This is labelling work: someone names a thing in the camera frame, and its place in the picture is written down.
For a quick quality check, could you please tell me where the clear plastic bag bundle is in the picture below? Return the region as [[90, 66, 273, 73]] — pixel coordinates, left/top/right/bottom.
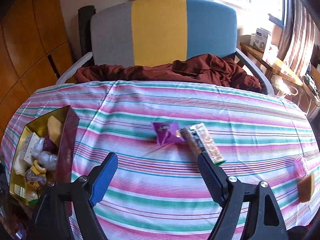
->
[[37, 151, 58, 171]]

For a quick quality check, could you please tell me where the pink striped curtain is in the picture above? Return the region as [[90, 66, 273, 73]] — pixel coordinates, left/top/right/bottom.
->
[[278, 0, 316, 77]]

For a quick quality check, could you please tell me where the wooden wardrobe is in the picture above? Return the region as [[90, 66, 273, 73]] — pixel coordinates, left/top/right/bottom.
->
[[1, 0, 73, 135]]

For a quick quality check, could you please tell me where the maroon blanket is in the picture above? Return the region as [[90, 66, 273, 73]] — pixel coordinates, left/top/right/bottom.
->
[[74, 54, 263, 93]]

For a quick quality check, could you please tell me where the purple snack packet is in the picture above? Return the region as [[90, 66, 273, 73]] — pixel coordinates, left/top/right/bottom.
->
[[43, 136, 59, 154], [152, 121, 185, 146]]

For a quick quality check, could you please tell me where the white cardboard box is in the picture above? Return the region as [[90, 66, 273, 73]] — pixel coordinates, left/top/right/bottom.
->
[[252, 28, 272, 53]]

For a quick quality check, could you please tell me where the wafer biscuit packet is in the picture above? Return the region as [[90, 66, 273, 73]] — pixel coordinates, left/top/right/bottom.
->
[[180, 123, 226, 166]]

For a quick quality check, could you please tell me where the striped bed sheet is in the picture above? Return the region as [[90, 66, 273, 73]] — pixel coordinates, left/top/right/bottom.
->
[[1, 81, 319, 239]]

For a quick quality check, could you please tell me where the white small carton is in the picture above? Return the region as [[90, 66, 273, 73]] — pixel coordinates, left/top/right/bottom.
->
[[20, 132, 40, 167]]

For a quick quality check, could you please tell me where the tricolour armchair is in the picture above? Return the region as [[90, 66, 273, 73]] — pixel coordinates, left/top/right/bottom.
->
[[57, 0, 274, 94]]

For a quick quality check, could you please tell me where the yellow snack bag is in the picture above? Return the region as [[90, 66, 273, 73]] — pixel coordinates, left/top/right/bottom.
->
[[24, 160, 47, 191]]

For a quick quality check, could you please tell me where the yellow sponge block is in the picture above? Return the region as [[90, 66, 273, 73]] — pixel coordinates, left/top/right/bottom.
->
[[47, 115, 63, 147], [297, 173, 315, 203]]

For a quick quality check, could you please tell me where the maroon gold gift box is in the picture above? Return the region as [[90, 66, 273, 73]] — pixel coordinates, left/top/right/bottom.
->
[[9, 106, 79, 209]]

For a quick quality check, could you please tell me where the white fluffy towel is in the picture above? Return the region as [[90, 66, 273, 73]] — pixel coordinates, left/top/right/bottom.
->
[[13, 151, 27, 176]]

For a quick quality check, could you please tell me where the wooden desk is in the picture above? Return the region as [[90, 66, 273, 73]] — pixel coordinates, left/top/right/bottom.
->
[[240, 42, 303, 86]]

